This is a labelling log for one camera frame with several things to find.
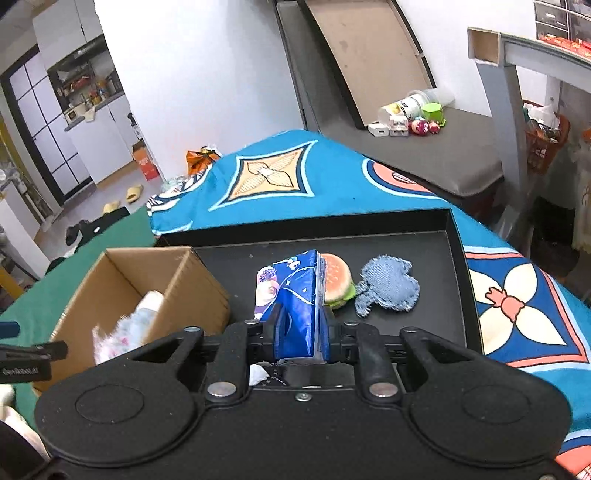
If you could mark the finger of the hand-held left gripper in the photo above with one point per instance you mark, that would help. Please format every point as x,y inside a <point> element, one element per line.
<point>41,350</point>
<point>9,330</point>

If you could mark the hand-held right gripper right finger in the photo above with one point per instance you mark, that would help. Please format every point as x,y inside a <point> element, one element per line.
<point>344,341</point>

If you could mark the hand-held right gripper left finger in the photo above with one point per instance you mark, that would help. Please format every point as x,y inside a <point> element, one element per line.
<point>274,327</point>

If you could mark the blue tissue pack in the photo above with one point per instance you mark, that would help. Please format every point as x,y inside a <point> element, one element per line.
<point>295,314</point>

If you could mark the burger plush toy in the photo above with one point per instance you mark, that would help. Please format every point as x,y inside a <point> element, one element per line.
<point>339,277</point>

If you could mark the blue denim plush patch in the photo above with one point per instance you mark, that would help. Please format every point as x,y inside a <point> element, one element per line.
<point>388,286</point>

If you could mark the white plastic bag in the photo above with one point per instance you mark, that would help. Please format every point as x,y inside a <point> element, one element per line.
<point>124,332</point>

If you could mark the brown cardboard box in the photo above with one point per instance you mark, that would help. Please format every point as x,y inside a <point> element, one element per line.
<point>194,295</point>

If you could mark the black shallow tray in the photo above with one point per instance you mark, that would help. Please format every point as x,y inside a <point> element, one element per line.
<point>415,258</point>

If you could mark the white roll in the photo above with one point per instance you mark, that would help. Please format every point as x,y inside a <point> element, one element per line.
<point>152,302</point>

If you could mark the green blanket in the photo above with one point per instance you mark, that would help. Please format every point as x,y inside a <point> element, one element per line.
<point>69,263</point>

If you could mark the black slipper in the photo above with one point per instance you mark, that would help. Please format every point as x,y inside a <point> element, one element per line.
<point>76,233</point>

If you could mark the black dice stool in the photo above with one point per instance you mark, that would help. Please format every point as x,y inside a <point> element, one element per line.
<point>104,226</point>

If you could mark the yellow slipper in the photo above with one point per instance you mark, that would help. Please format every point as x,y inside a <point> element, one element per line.
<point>111,207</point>
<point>135,193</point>

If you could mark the blue patterned blanket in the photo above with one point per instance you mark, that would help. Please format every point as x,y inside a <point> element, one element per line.
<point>332,166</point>

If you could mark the orange gift bag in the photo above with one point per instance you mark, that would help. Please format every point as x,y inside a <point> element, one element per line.
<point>201,159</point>

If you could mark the black framed sliding door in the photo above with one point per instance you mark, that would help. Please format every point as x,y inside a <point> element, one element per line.
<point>41,138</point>

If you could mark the orange cardboard box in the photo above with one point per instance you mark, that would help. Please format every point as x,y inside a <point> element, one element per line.
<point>147,164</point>

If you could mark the white lower kitchen cabinet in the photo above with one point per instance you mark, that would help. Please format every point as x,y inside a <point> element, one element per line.
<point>106,138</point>

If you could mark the white kitchen cabinet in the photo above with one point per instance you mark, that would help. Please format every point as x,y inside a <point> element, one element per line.
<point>106,138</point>
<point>64,27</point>

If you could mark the white charger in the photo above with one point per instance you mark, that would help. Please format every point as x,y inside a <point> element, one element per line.
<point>378,129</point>

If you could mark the white charger block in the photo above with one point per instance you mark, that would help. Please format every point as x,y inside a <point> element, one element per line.
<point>398,126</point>

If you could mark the small red toys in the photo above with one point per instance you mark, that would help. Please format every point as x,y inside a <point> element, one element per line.
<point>422,126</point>

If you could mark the clear plastic jar yellow label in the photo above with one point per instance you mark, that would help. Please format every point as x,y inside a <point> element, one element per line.
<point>406,106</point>

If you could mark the green cup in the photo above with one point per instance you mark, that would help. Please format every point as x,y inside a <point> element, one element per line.
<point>434,114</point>

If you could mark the red basket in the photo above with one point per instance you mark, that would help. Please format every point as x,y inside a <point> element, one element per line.
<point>545,143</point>

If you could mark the range hood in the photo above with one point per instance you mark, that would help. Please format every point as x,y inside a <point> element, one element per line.
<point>78,55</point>

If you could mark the white upper kitchen cabinet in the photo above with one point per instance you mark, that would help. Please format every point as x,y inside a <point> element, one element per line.
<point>64,27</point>

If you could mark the grey desk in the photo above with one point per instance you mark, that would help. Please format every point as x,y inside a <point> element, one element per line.
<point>512,83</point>

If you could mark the red snack packets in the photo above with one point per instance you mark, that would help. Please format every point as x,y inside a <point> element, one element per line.
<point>563,45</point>

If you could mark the grey drawer organizer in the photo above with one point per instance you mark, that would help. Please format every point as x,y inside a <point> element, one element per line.
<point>554,16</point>

